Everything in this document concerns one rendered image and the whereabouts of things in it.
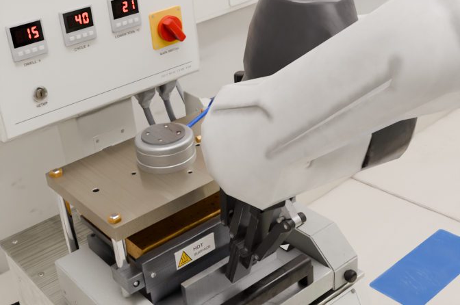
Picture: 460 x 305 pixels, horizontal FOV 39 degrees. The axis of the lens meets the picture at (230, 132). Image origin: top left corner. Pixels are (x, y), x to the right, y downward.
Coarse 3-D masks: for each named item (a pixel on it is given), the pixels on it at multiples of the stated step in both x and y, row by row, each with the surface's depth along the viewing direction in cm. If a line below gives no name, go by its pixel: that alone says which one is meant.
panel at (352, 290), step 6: (348, 288) 89; (354, 288) 90; (342, 294) 89; (348, 294) 89; (354, 294) 90; (336, 300) 88; (342, 300) 88; (348, 300) 89; (354, 300) 90; (360, 300) 90
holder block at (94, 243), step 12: (96, 240) 92; (96, 252) 92; (108, 252) 89; (228, 252) 89; (108, 264) 90; (204, 264) 86; (180, 276) 84; (192, 276) 86; (168, 288) 84; (180, 288) 85; (156, 300) 83
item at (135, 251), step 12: (216, 192) 89; (192, 204) 86; (204, 204) 86; (216, 204) 86; (84, 216) 90; (168, 216) 84; (180, 216) 84; (192, 216) 84; (204, 216) 84; (96, 228) 88; (144, 228) 82; (156, 228) 82; (168, 228) 82; (180, 228) 82; (108, 240) 86; (132, 240) 80; (144, 240) 80; (156, 240) 80; (168, 240) 81; (132, 252) 81; (144, 252) 79
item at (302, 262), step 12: (288, 264) 82; (300, 264) 81; (276, 276) 80; (288, 276) 80; (300, 276) 82; (312, 276) 83; (252, 288) 78; (264, 288) 78; (276, 288) 79; (228, 300) 77; (240, 300) 76; (252, 300) 77; (264, 300) 78
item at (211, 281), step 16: (272, 256) 88; (288, 256) 89; (208, 272) 81; (224, 272) 83; (256, 272) 87; (320, 272) 86; (192, 288) 80; (208, 288) 82; (224, 288) 84; (240, 288) 84; (288, 288) 84; (304, 288) 83; (320, 288) 86; (160, 304) 83; (176, 304) 82; (192, 304) 81; (208, 304) 82; (272, 304) 81; (288, 304) 82; (304, 304) 84
